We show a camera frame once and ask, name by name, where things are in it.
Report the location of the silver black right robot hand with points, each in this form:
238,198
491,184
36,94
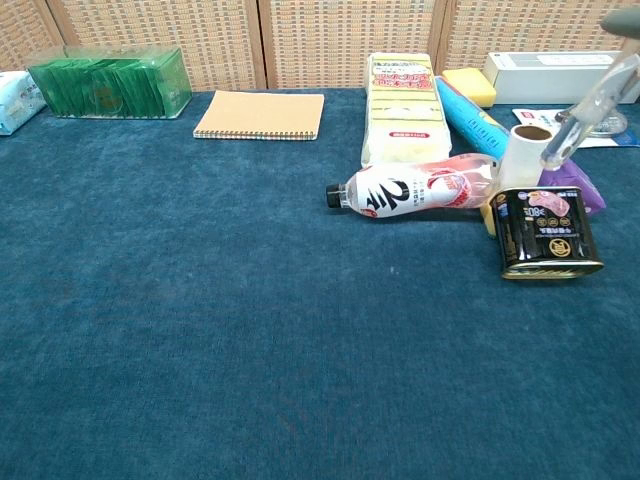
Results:
622,21

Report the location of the transparent test tube grey stopper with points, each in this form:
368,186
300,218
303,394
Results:
590,110

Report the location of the white power strip box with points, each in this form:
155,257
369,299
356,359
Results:
540,77

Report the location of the correction tape blister pack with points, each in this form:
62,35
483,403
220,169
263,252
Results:
535,117

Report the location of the yellow sponge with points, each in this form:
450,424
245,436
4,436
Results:
470,85

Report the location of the purple box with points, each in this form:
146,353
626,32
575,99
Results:
575,185

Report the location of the white roll with cardboard core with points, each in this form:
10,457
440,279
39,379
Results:
520,165

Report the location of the blue cling film roll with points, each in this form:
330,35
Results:
472,122

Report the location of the black luncheon meat can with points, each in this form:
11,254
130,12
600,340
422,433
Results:
545,235

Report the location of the yellow sponge multipack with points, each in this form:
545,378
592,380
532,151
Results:
405,115

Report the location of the white pink drink bottle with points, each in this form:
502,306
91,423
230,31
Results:
400,192

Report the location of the tan spiral notebook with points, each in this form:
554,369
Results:
262,115

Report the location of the blue table cloth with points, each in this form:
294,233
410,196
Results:
200,300

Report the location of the clear box of green packets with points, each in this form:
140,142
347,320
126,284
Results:
110,85

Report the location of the light blue wet wipes pack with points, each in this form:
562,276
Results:
17,102

